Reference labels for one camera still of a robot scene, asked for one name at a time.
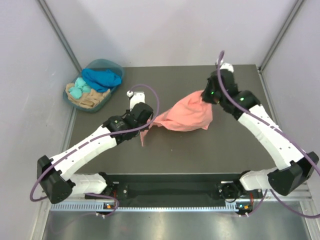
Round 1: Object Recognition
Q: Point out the pink t shirt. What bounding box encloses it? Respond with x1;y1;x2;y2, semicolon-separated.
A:
148;90;213;132

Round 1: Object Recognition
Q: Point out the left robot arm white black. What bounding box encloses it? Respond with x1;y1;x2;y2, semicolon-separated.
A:
37;102;153;204

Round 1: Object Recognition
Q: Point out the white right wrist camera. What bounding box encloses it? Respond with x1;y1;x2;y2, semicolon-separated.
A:
219;60;234;74

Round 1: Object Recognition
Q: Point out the right aluminium frame post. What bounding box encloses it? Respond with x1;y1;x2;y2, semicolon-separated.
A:
257;0;306;73

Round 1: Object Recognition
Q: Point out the purple cable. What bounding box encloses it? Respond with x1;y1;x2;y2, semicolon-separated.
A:
29;84;160;202
216;50;320;220

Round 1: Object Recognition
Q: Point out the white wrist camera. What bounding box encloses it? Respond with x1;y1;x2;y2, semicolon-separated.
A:
219;60;234;74
126;90;145;110

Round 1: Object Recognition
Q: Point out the blue t shirt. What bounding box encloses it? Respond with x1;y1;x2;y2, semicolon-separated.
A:
81;68;122;93

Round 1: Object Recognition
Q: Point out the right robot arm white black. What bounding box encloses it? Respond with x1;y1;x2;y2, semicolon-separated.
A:
201;69;319;198

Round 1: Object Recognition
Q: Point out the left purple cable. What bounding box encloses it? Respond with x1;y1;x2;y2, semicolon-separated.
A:
29;84;160;202

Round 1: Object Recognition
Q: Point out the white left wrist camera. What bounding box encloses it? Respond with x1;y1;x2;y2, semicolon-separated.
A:
126;90;145;110

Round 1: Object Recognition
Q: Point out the beige t shirt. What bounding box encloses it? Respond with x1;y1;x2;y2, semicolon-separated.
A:
65;83;111;109

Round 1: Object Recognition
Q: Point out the grey slotted cable duct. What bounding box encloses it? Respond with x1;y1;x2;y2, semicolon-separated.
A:
50;201;252;213

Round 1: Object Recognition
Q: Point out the light turquoise t shirt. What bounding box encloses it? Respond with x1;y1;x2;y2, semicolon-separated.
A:
67;77;92;100

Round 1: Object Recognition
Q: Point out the aluminium rail front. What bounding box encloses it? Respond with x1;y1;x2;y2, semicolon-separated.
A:
39;189;313;201

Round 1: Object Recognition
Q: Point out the aluminium frame post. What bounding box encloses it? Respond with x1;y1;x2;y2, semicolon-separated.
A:
257;0;306;73
36;0;82;73

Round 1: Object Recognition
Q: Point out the teal laundry basket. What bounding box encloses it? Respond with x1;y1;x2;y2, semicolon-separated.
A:
62;59;125;113

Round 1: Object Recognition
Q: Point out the left aluminium frame post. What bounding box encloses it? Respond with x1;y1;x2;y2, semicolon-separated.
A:
36;0;82;73

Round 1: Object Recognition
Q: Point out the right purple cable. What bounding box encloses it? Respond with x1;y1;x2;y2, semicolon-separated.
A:
216;50;320;220

